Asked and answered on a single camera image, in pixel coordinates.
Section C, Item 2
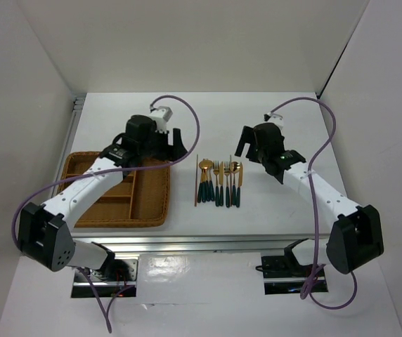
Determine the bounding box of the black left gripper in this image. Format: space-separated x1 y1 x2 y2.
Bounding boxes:
138 125 188 163

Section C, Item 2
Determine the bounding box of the gold spoon green handle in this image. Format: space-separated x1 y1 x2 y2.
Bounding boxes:
197 159 210 203
202 159 213 202
231 161 240 204

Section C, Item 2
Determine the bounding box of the gold fork green handle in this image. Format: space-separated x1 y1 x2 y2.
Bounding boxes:
228 162 234 199
224 161 231 208
214 161 221 207

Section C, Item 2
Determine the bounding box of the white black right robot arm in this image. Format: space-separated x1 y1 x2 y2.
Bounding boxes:
235 123 384 275

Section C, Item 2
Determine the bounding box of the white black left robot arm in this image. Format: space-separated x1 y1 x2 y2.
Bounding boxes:
18 107 187 280

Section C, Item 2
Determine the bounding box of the copper chopstick left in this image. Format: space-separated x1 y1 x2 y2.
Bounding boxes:
194 154 199 207

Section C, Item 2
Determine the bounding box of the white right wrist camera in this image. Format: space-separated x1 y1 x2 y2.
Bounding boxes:
264 112 284 129

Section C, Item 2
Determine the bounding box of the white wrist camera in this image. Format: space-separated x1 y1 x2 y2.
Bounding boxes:
148 106 173 133
264 112 284 129

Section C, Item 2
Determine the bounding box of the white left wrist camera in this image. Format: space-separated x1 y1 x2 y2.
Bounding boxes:
148 106 173 133

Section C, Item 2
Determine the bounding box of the aluminium frame rail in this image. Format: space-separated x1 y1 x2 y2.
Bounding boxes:
72 93 328 251

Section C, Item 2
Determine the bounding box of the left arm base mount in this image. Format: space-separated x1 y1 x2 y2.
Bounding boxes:
70 258 138 298

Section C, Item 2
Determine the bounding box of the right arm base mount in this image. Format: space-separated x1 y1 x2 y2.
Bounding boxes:
254 239 312 295

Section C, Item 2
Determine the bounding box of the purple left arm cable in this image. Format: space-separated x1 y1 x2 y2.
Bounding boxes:
11 95 202 333

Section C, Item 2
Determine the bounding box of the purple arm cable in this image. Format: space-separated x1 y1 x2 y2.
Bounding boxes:
11 95 202 333
270 97 358 310

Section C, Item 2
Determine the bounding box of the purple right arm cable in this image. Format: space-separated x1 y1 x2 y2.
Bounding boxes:
270 97 358 310

